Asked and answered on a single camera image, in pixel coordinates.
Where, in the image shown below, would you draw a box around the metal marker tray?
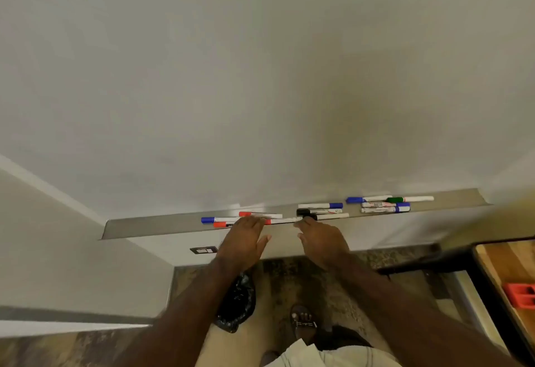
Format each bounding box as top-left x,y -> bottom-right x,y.
101,188 -> 490,241

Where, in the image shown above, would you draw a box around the person's white striped shirt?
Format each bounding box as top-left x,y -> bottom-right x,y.
265,337 -> 403,367

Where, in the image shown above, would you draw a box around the red plastic holder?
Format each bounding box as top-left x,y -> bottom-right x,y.
502,282 -> 535,311

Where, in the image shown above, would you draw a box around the person's black trousers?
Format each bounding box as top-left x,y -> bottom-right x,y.
313,325 -> 373,350

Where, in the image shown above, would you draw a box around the person's right forearm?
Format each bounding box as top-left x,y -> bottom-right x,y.
324,252 -> 513,367

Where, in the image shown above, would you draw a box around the black whiteboard marker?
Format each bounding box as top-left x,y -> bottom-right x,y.
303,212 -> 350,222
296,208 -> 344,217

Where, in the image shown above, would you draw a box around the person's left forearm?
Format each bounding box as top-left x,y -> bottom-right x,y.
113,256 -> 254,367

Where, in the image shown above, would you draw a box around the black trash bin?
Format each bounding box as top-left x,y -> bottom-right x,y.
214,271 -> 257,335

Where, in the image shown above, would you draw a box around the white whiteboard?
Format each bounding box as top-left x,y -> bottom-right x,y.
0,0 -> 535,226

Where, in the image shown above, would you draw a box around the person's right hand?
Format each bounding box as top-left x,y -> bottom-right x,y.
294,216 -> 351,272

